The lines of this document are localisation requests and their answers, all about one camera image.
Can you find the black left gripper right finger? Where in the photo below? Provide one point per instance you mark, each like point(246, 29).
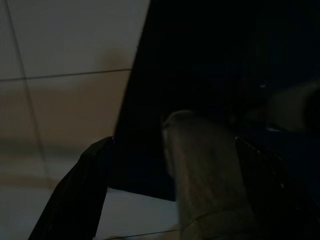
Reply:
point(280, 205)

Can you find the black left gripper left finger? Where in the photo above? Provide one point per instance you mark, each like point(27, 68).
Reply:
point(75, 200)

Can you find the black floor mat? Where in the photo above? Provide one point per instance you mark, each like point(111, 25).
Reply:
point(200, 62)

